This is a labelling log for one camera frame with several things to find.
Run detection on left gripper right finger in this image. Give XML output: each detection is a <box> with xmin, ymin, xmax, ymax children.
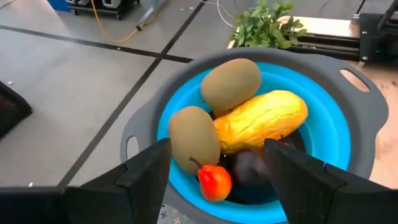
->
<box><xmin>264</xmin><ymin>139</ymin><xmax>398</xmax><ymax>224</ymax></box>

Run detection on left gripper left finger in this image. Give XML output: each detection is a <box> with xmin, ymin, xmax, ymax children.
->
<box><xmin>0</xmin><ymin>138</ymin><xmax>172</xmax><ymax>224</ymax></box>

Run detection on blue collapsible bowl grey rim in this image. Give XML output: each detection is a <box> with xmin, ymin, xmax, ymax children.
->
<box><xmin>120</xmin><ymin>47</ymin><xmax>389</xmax><ymax>224</ymax></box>

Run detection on dark plum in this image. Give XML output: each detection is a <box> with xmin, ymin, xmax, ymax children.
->
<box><xmin>231</xmin><ymin>150</ymin><xmax>271</xmax><ymax>189</ymax></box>

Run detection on yellow mango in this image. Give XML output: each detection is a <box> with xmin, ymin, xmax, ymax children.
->
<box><xmin>213</xmin><ymin>90</ymin><xmax>309</xmax><ymax>156</ymax></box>

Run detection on small orange pear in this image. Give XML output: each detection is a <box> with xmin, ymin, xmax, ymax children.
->
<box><xmin>188</xmin><ymin>157</ymin><xmax>233</xmax><ymax>203</ymax></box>

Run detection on brown kiwi fruit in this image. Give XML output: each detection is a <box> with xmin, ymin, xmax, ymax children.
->
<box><xmin>168</xmin><ymin>105</ymin><xmax>221</xmax><ymax>176</ymax></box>
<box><xmin>200</xmin><ymin>57</ymin><xmax>262</xmax><ymax>114</ymax></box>

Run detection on green potted plant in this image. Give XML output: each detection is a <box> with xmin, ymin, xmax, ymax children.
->
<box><xmin>229</xmin><ymin>0</ymin><xmax>308</xmax><ymax>50</ymax></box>

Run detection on grey desk base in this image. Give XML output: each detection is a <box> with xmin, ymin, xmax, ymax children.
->
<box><xmin>138</xmin><ymin>0</ymin><xmax>162</xmax><ymax>26</ymax></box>

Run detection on yellow floor cable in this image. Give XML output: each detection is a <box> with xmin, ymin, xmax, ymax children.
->
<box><xmin>90</xmin><ymin>0</ymin><xmax>156</xmax><ymax>44</ymax></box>

